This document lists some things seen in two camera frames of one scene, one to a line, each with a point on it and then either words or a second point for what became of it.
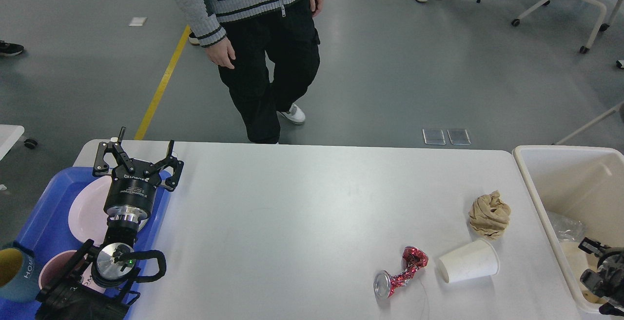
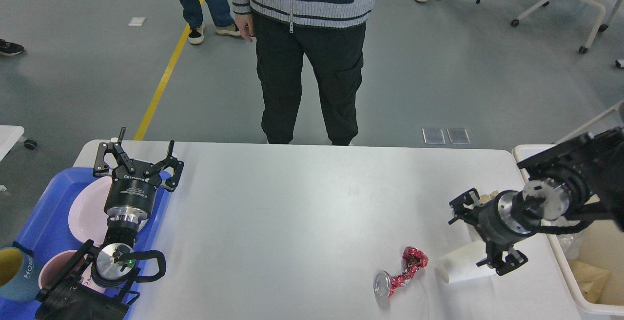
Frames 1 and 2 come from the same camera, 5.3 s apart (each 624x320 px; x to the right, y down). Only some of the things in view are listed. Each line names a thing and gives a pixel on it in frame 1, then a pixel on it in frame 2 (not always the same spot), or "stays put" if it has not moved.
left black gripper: x=131 y=196 stays put
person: x=260 y=22 to x=323 y=11
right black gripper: x=608 y=282 to x=497 y=226
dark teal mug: x=19 y=280 stays put
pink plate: x=87 y=218 stays put
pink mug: x=55 y=266 stays put
